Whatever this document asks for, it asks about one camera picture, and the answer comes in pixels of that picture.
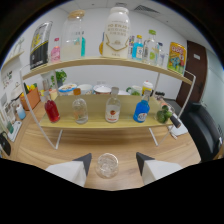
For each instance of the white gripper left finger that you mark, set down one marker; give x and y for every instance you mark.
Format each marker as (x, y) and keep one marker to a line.
(71, 171)

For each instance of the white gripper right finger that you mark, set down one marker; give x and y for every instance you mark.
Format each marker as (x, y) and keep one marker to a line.
(156, 170)

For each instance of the small blue liquid bottle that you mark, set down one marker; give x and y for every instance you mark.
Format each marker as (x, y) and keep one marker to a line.
(141, 111)

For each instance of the clear bottle orange cap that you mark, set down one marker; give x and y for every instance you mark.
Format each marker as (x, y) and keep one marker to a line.
(80, 111)

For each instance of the glass jar wooden lid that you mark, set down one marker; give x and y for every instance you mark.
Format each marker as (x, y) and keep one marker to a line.
(71, 40)

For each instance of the white milk bottle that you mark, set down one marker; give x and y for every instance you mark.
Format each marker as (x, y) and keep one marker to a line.
(116, 36)

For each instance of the glass cup with ice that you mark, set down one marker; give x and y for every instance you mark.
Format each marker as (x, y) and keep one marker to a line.
(107, 165)

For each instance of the yellow red lidded cup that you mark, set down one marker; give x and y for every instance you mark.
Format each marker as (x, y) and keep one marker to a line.
(147, 87)

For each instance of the white paper sheet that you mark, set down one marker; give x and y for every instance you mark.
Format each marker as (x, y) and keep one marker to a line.
(181, 130)

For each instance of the glass jar of limes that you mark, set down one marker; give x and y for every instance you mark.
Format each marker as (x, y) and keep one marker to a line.
(163, 115)

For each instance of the black armchair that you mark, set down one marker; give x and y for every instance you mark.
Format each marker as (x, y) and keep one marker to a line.
(200, 130)

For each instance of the small red liquid bottle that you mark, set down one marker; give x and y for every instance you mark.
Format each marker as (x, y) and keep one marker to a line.
(52, 111)

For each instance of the white tray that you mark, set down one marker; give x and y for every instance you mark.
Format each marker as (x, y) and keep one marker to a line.
(15, 131)

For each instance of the clear bottle red label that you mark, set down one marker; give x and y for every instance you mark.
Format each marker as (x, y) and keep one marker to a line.
(112, 111)

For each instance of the two-tier wooden shelf rack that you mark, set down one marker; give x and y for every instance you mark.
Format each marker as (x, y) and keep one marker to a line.
(96, 103)

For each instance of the white blue small bottle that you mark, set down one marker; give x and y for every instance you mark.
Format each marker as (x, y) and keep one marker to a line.
(21, 112)

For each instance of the green mug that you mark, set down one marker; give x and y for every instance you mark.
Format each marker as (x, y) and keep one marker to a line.
(135, 90)

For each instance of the blue rimmed bowl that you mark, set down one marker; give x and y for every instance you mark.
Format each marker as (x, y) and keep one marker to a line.
(67, 89)

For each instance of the orange basket with fruit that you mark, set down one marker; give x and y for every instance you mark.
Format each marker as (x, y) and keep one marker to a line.
(31, 98)

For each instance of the white bowl red contents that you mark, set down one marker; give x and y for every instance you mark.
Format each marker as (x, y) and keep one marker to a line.
(102, 89)

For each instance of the green potted plant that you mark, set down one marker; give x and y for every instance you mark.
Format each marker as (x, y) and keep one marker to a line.
(61, 76)

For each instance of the brown door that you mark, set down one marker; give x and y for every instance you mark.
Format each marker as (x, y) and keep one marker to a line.
(195, 76)

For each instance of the clear bottle blue cap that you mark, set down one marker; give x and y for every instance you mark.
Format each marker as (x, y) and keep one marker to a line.
(161, 56)

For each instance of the pink liquid bottle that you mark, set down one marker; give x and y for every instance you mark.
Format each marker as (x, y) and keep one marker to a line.
(55, 53)

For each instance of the clear bottle green cap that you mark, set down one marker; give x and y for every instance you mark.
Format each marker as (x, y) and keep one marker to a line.
(150, 50)

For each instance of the teal liquid bottle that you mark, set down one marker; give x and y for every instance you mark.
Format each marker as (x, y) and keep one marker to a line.
(83, 46)

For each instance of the orange liquid bottle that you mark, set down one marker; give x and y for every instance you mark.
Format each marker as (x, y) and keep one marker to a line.
(101, 46)

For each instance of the tall black silver can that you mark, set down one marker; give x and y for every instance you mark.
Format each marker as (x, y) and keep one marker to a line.
(40, 46)

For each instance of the ceiling air vent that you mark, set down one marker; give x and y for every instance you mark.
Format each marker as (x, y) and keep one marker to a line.
(145, 8)

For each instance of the square ceiling fixture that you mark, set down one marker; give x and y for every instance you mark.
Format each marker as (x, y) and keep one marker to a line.
(120, 4)

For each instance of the wooden wall shelf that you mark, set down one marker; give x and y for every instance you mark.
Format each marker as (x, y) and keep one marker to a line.
(13, 58)

